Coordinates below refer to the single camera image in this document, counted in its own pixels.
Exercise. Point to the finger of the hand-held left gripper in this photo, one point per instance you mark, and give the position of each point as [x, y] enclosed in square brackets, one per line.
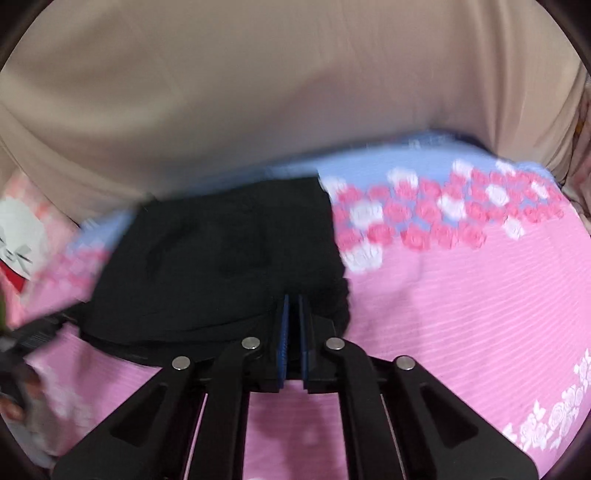
[44, 330]

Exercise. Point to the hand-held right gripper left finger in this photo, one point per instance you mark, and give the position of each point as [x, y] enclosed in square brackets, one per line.
[285, 341]

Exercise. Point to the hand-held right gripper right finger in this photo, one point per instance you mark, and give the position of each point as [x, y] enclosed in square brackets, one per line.
[302, 341]

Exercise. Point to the black pants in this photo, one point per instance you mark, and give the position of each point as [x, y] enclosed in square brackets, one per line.
[207, 258]

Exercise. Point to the person's left hand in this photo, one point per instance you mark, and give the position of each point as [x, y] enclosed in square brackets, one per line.
[33, 385]

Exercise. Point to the green plush pillow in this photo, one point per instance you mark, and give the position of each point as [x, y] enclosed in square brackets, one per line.
[2, 314]

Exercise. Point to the cartoon face pillow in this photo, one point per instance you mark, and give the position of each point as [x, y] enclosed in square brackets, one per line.
[23, 230]

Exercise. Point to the pink floral bedsheet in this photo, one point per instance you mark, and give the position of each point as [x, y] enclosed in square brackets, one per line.
[438, 300]

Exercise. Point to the beige curtain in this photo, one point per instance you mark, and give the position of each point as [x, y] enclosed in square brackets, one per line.
[277, 92]

